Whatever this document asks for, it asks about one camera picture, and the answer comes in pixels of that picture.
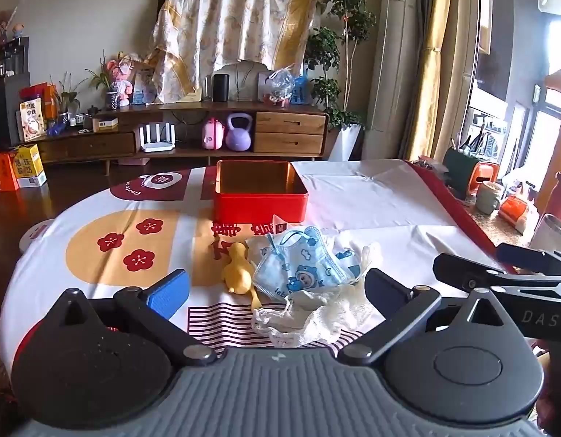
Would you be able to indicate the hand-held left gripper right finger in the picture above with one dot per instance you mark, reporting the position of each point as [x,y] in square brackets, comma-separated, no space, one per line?
[382,291]

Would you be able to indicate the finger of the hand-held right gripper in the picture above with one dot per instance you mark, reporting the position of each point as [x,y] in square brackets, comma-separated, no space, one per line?
[535,258]
[467,273]

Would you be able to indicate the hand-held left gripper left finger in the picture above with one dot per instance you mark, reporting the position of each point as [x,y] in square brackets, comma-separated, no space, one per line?
[169,293]

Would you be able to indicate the yellow rubber duck toy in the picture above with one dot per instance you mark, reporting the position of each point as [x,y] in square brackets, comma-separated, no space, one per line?
[237,273]

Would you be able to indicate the blue cartoon face mask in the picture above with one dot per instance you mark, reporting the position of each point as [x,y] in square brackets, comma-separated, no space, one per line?
[303,273]

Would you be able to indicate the red tin box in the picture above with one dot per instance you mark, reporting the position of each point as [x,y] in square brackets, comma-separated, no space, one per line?
[257,209]

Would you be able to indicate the white tumbler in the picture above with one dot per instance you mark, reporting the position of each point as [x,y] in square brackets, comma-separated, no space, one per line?
[549,234]

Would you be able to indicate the orange packet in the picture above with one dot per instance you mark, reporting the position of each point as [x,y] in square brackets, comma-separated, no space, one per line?
[514,211]

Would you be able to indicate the white mug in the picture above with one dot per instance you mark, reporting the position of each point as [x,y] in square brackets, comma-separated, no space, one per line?
[488,198]

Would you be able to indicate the green container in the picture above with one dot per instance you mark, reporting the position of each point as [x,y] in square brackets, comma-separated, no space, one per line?
[458,173]

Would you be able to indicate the white router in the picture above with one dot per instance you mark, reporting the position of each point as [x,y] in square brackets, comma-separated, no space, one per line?
[156,141]

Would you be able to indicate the tall plant in white pot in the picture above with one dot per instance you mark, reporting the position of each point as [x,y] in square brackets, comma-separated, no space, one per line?
[348,141]

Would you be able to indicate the pink toy bag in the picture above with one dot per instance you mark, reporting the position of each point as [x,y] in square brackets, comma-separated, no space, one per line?
[213,134]

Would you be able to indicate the purple kettlebell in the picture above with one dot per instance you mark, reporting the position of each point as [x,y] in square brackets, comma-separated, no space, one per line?
[238,139]

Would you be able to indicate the small wooden box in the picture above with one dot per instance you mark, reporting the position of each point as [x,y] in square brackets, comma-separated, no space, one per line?
[105,124]

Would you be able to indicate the wooden tv cabinet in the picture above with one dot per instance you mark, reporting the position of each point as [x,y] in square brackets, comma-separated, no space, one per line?
[289,134]

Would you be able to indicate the yellow gift box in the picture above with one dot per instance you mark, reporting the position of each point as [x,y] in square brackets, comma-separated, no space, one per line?
[30,164]

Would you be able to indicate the purple toy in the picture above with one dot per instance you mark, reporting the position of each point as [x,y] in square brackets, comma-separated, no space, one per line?
[56,130]

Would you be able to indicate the yellow curtain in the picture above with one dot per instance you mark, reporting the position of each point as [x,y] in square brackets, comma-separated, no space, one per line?
[428,77]

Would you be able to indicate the small potted plant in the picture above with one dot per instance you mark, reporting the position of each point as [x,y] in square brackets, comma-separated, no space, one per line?
[64,100]
[111,99]

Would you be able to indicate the orange gift box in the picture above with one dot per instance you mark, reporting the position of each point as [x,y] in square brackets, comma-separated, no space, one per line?
[2,173]

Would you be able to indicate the black speaker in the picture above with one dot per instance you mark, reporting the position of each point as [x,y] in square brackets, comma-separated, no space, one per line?
[220,87]

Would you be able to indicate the blue packet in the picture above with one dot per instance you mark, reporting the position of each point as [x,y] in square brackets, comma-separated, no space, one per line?
[300,91]

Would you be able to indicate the pink plush doll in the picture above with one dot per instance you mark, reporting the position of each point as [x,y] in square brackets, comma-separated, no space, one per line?
[120,82]

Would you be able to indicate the white snack box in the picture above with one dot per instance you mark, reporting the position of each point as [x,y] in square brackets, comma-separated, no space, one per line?
[32,120]

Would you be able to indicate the white standing air conditioner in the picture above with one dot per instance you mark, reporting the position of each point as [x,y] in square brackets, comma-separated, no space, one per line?
[392,63]

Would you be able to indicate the grey fan-shaped ornament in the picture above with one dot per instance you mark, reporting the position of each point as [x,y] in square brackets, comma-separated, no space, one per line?
[244,79]

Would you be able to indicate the clear plastic bag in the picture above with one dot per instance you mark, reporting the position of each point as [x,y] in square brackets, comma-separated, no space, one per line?
[278,84]

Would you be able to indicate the black cabinet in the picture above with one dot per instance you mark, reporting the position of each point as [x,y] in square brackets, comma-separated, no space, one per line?
[5,100]

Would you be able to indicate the floral cloth cover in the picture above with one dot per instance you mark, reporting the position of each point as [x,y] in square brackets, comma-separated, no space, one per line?
[225,18]

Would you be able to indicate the dried flower vase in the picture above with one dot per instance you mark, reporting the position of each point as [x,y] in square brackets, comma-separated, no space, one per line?
[2,22]

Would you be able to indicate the picture frame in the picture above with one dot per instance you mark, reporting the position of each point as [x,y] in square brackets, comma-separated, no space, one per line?
[144,84]

